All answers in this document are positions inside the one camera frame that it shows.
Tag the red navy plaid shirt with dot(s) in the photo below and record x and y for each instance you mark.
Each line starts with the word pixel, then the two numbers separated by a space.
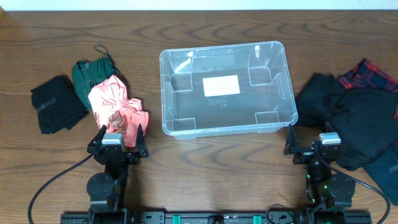
pixel 367 75

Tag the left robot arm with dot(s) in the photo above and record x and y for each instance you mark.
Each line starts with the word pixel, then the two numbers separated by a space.
pixel 107 189

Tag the black garment with tape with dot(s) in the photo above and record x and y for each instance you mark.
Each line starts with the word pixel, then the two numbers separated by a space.
pixel 57 105

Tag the white label in bin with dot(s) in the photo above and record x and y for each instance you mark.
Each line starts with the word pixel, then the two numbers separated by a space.
pixel 219 86

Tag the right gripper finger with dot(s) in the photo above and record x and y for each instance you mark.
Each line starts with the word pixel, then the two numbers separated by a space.
pixel 328 128
pixel 291 146

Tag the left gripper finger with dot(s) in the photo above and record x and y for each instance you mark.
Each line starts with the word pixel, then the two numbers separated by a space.
pixel 97 140
pixel 140 142

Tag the dark navy garment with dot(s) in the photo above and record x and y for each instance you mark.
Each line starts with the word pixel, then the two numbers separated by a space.
pixel 384 172

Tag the black hooded sweatshirt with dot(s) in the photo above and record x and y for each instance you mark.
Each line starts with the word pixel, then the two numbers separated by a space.
pixel 362 117

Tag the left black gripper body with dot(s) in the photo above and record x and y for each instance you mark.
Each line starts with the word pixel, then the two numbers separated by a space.
pixel 116 154

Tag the dark green garment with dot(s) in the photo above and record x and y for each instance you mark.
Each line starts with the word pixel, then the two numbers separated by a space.
pixel 87 74

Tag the clear plastic storage bin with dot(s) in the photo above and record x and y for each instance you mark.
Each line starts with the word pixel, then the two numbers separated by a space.
pixel 266 102

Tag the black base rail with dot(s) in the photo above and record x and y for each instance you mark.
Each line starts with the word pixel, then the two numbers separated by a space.
pixel 273 216

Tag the pink printed t-shirt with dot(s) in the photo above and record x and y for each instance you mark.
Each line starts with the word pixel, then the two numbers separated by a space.
pixel 113 109

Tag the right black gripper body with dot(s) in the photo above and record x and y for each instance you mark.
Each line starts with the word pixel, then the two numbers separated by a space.
pixel 305 155

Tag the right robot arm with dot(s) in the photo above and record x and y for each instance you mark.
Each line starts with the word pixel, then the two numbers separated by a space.
pixel 330 193

